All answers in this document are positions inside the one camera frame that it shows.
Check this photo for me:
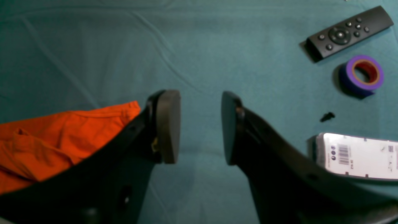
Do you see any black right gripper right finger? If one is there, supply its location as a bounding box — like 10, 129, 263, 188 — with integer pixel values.
221, 91, 397, 224

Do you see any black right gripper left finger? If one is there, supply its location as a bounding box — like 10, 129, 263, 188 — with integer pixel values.
1, 90, 181, 224

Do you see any orange t-shirt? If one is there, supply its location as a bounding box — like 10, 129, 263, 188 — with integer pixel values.
0, 101, 141, 194

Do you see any black screw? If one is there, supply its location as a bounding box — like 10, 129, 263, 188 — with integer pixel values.
320, 112, 336, 122

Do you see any white box with barcode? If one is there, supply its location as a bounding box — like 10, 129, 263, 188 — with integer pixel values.
315, 133, 398, 182

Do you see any purple tape roll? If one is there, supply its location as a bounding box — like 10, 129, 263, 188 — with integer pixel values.
338, 55, 384, 98

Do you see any blue table cloth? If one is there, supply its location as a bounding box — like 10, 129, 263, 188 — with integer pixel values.
0, 0, 397, 224

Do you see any grey remote control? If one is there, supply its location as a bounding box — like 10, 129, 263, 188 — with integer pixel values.
306, 6, 394, 60

